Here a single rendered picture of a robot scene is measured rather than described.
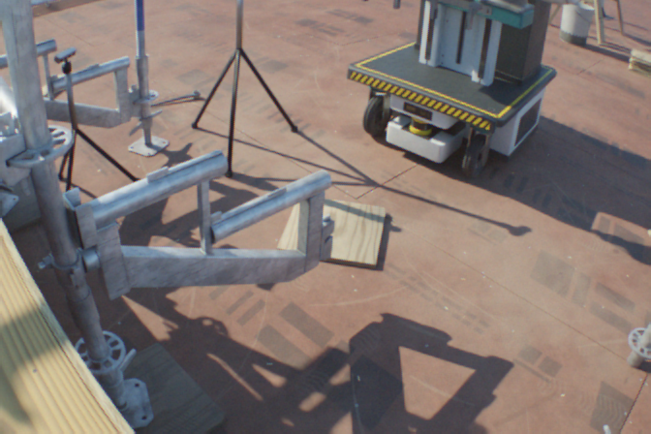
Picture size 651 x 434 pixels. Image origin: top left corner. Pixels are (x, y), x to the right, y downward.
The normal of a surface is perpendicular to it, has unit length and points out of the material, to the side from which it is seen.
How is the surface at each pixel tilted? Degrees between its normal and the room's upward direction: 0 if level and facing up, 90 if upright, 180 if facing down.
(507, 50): 90
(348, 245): 0
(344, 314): 0
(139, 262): 90
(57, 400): 0
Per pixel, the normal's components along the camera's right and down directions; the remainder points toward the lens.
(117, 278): 0.70, 0.43
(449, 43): -0.62, 0.41
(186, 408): 0.06, -0.83
